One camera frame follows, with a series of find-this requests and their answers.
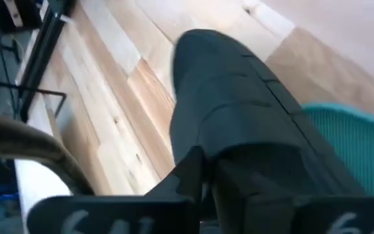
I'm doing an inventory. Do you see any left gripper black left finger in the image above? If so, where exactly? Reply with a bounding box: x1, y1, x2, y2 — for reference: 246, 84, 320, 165
27, 146, 206, 234

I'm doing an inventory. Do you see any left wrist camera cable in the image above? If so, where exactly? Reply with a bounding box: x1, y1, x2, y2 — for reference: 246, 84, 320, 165
0, 110, 95, 196

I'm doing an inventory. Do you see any teal rubber slide sandal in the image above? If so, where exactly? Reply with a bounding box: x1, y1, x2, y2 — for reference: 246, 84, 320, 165
302, 103, 374, 198

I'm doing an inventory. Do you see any black rubber slide sandal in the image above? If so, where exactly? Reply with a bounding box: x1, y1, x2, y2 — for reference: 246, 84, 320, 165
169, 28, 366, 199

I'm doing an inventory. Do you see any black aluminium rig frame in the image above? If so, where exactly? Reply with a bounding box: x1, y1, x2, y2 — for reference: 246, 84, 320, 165
18, 0, 77, 124

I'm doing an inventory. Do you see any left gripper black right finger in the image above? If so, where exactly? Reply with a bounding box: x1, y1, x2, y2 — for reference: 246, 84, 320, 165
210, 158, 374, 234

